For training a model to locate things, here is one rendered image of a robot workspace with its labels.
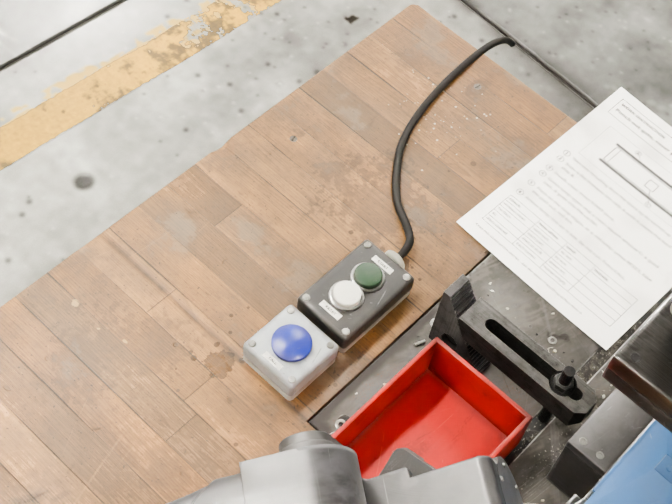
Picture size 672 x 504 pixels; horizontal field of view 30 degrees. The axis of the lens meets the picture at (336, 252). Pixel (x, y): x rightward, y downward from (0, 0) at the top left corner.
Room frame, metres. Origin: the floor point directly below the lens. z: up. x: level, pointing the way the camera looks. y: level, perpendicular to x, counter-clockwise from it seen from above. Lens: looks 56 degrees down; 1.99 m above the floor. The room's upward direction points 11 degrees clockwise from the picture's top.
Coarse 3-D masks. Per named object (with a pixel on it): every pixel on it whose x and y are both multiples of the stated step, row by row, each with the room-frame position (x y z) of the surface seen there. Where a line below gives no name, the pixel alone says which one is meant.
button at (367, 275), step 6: (360, 264) 0.69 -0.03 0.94; (366, 264) 0.69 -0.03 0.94; (372, 264) 0.69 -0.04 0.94; (360, 270) 0.69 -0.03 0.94; (366, 270) 0.69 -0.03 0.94; (372, 270) 0.69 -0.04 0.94; (378, 270) 0.69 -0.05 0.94; (354, 276) 0.68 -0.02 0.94; (360, 276) 0.68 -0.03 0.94; (366, 276) 0.68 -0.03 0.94; (372, 276) 0.68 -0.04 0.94; (378, 276) 0.68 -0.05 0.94; (360, 282) 0.67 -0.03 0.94; (366, 282) 0.67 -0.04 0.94; (372, 282) 0.67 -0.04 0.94; (378, 282) 0.68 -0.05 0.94; (366, 288) 0.67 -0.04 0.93; (372, 288) 0.67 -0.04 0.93
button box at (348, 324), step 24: (480, 48) 1.05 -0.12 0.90; (456, 72) 1.00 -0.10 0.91; (432, 96) 0.96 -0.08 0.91; (408, 240) 0.75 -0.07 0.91; (384, 264) 0.70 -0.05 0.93; (312, 288) 0.66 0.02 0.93; (360, 288) 0.67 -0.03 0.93; (384, 288) 0.67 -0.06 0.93; (408, 288) 0.69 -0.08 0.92; (312, 312) 0.63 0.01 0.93; (336, 312) 0.64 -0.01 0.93; (360, 312) 0.64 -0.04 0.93; (384, 312) 0.66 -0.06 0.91; (336, 336) 0.61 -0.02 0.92; (360, 336) 0.63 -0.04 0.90
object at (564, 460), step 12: (564, 456) 0.51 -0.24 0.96; (576, 456) 0.51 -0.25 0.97; (552, 468) 0.52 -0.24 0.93; (564, 468) 0.51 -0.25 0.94; (576, 468) 0.50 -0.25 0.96; (588, 468) 0.50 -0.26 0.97; (552, 480) 0.51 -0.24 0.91; (564, 480) 0.51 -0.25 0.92; (576, 480) 0.50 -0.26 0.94; (588, 480) 0.50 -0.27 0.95; (564, 492) 0.50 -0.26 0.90; (576, 492) 0.50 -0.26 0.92
